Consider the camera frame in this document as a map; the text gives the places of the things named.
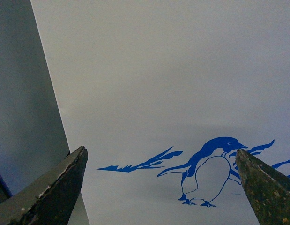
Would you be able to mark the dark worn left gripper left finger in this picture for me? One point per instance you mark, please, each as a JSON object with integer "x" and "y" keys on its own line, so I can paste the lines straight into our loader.
{"x": 50, "y": 199}

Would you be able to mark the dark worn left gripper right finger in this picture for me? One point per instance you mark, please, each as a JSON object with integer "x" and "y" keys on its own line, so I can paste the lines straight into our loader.
{"x": 267, "y": 190}

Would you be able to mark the glass door display fridge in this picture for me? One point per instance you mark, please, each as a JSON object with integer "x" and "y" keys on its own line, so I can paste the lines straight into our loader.
{"x": 32, "y": 137}

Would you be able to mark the white chest freezer with penguins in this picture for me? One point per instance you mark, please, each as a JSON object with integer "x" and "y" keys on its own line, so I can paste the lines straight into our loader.
{"x": 144, "y": 84}

